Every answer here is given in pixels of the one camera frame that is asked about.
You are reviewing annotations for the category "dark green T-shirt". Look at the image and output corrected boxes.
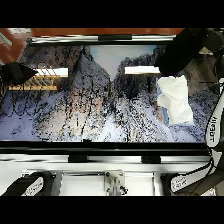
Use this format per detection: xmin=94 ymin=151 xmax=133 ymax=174
xmin=154 ymin=28 xmax=216 ymax=78

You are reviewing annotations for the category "white garment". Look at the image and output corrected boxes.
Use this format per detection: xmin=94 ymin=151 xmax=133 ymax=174
xmin=156 ymin=75 xmax=195 ymax=125

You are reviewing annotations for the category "black garment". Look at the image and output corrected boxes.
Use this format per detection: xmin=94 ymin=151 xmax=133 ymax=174
xmin=0 ymin=61 xmax=38 ymax=86

